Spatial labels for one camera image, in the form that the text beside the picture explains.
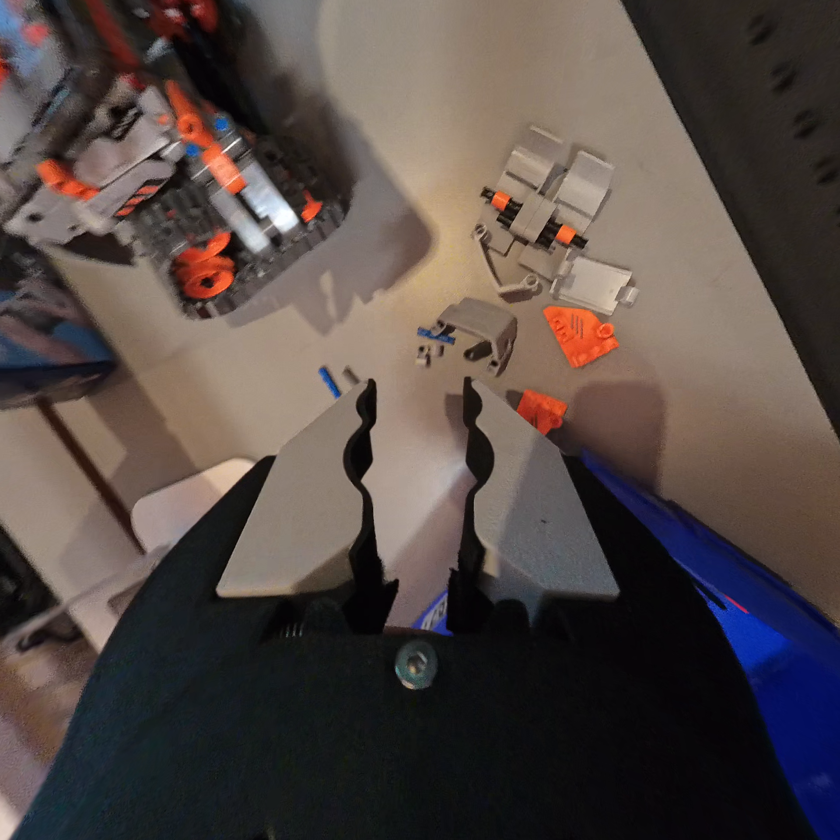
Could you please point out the small grey toy connector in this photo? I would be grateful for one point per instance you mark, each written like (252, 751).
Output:
(423, 355)

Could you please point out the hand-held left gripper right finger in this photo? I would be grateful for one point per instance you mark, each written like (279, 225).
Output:
(544, 525)

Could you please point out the grey curved toy panel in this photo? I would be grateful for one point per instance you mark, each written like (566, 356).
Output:
(479, 318)

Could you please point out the orange triangular toy panel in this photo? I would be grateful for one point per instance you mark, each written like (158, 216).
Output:
(541, 410)
(581, 338)

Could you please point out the blue cardboard box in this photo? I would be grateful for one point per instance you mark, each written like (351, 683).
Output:
(46, 341)

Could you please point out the grey panel assembly orange pins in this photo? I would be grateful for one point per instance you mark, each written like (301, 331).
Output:
(525, 170)

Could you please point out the blue toy pin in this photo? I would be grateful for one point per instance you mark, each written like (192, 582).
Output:
(329, 382)

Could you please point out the grey toy pin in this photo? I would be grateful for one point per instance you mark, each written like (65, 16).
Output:
(351, 376)

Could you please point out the blue plastic bin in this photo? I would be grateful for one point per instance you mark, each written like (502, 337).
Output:
(754, 623)

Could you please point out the white suction mount plate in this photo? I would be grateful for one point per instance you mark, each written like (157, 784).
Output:
(190, 499)

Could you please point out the grey flat toy panel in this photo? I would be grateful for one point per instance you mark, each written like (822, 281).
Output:
(590, 282)

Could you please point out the grey orange tracked toy vehicle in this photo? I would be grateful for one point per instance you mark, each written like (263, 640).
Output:
(262, 197)

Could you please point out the small blue toy connector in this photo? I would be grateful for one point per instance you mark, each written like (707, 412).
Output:
(436, 336)

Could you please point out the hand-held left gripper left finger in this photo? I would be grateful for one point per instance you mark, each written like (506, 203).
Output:
(295, 518)

